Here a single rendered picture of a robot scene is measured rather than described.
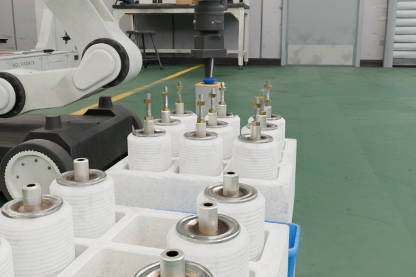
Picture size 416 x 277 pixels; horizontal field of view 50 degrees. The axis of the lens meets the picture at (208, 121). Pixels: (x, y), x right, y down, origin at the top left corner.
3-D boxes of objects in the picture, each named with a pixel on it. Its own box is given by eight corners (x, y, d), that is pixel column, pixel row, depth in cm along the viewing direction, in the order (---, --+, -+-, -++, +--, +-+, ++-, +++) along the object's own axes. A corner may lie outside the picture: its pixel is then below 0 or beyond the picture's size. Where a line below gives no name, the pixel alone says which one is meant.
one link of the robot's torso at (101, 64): (-35, 80, 132) (109, 33, 121) (7, 73, 152) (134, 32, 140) (-16, 129, 135) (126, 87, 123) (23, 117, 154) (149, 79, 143)
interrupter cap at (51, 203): (-13, 217, 55) (-13, 212, 55) (27, 196, 63) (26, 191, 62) (39, 224, 53) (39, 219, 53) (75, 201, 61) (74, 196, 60)
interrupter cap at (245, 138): (233, 143, 91) (233, 140, 91) (241, 135, 98) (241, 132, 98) (270, 146, 89) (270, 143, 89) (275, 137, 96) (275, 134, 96)
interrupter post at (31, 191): (18, 211, 57) (17, 187, 56) (31, 204, 59) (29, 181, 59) (35, 214, 57) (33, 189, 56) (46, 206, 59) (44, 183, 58)
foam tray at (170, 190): (106, 250, 98) (103, 172, 95) (163, 188, 136) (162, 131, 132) (286, 271, 90) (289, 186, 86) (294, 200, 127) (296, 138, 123)
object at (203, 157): (225, 222, 96) (225, 141, 92) (179, 224, 95) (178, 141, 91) (220, 205, 105) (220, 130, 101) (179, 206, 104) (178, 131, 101)
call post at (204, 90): (195, 184, 139) (194, 85, 133) (200, 177, 146) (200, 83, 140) (217, 186, 138) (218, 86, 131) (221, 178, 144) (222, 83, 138)
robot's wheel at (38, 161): (1, 215, 117) (-6, 141, 113) (13, 208, 121) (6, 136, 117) (72, 221, 113) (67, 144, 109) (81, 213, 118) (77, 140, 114)
